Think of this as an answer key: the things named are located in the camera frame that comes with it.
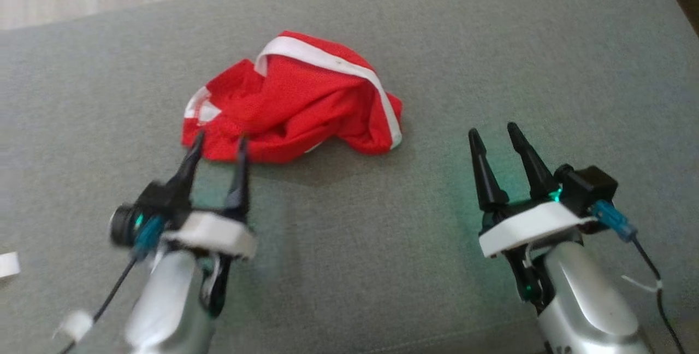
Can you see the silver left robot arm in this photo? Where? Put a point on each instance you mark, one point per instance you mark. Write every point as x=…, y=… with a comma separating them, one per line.
x=164, y=305

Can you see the grey fabric sofa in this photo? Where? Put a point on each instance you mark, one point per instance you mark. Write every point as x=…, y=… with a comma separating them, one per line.
x=382, y=266

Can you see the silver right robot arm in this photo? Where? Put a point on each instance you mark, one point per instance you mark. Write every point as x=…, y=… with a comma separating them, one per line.
x=590, y=305

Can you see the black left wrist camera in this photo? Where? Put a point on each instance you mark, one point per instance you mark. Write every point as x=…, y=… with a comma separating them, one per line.
x=128, y=223

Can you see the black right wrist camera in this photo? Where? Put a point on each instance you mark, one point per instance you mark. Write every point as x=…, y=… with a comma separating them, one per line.
x=587, y=190

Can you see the small white tag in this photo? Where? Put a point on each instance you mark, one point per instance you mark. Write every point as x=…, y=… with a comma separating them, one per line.
x=8, y=265

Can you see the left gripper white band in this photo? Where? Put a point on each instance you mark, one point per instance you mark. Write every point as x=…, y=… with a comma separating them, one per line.
x=218, y=234

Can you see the red and white garment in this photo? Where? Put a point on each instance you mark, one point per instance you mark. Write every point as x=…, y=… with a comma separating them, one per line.
x=295, y=108

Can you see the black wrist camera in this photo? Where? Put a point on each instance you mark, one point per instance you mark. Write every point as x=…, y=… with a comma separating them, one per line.
x=128, y=223
x=587, y=190

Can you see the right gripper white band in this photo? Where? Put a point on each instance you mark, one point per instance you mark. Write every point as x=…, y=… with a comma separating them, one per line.
x=524, y=228

